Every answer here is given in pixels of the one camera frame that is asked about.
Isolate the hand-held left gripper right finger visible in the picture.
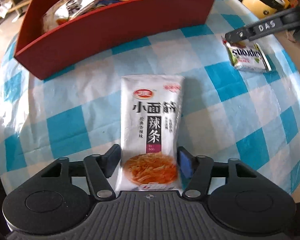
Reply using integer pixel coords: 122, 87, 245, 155
177, 146, 263, 198

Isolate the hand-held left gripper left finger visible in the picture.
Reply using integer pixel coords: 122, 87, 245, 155
37, 144, 122, 201

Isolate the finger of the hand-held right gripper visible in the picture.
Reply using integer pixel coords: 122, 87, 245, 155
224, 16, 287, 43

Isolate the green and white candy packet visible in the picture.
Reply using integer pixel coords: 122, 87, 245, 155
222, 39, 272, 73

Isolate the white spicy strips packet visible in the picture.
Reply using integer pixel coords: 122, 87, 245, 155
115, 74, 185, 193

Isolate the red cardboard box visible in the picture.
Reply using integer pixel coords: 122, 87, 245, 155
14, 0, 217, 80

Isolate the small silver dark-print packet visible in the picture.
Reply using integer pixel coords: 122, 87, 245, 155
42, 0, 103, 33

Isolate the blue checked tablecloth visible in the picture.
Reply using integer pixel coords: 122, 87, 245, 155
0, 0, 300, 195

